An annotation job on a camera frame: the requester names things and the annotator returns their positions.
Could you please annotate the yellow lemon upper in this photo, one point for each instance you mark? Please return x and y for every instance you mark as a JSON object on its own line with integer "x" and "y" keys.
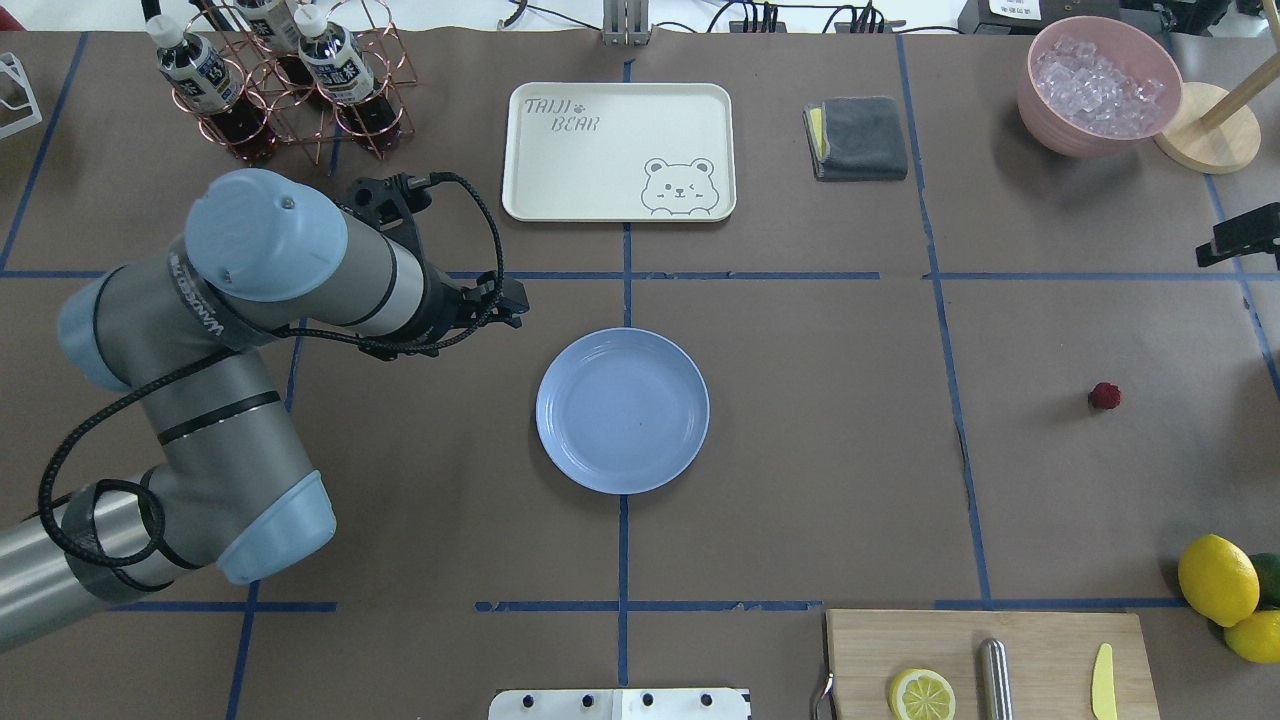
{"x": 1218, "y": 580}

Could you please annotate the green lime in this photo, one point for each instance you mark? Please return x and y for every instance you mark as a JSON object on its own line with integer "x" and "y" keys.
{"x": 1266, "y": 565}

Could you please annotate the white wire cup rack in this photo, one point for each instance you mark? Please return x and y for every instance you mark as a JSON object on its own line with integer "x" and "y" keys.
{"x": 19, "y": 105}

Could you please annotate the wooden cup stand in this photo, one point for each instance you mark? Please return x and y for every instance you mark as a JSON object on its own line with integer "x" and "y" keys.
{"x": 1214, "y": 131}

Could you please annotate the copper wire bottle rack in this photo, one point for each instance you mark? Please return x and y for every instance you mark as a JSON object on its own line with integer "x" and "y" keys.
{"x": 300, "y": 116}

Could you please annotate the yellow lemon lower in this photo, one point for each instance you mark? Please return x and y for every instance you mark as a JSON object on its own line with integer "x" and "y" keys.
{"x": 1256, "y": 638}

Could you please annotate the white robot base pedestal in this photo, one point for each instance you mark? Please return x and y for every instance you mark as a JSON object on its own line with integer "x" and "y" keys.
{"x": 622, "y": 703}

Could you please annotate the lemon half slice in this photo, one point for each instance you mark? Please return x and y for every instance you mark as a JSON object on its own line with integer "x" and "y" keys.
{"x": 919, "y": 693}

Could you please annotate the blue plate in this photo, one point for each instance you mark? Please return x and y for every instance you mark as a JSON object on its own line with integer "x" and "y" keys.
{"x": 622, "y": 411}

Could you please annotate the aluminium frame post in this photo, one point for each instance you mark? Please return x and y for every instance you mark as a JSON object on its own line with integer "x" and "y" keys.
{"x": 626, "y": 23}

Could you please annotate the red strawberry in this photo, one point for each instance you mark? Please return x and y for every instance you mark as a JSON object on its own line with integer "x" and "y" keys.
{"x": 1105, "y": 396}

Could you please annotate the grey folded cloth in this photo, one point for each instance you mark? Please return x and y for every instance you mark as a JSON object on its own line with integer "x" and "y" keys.
{"x": 856, "y": 139}

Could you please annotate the yellow lemon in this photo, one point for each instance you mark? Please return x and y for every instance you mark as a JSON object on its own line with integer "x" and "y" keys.
{"x": 1218, "y": 580}
{"x": 1256, "y": 638}

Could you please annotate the cream bear tray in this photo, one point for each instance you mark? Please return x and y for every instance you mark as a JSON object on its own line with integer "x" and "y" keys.
{"x": 619, "y": 152}

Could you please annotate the dark drink bottle one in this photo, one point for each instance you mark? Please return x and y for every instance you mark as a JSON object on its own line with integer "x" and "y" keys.
{"x": 212, "y": 90}

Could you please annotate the dark drink bottle two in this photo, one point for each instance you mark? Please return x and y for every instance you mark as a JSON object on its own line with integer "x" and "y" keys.
{"x": 337, "y": 63}

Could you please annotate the yellow plastic knife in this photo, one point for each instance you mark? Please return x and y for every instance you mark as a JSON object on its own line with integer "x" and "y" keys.
{"x": 1103, "y": 692}

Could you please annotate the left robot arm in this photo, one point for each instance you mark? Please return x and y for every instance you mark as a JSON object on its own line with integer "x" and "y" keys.
{"x": 197, "y": 462}

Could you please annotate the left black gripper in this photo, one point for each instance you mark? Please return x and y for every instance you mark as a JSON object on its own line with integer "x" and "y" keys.
{"x": 442, "y": 306}

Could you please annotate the pink bowl of ice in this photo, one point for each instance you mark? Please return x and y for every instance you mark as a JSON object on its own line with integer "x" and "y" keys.
{"x": 1092, "y": 85}

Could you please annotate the dark drink bottle three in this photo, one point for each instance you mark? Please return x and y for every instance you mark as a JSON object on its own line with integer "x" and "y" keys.
{"x": 272, "y": 22}

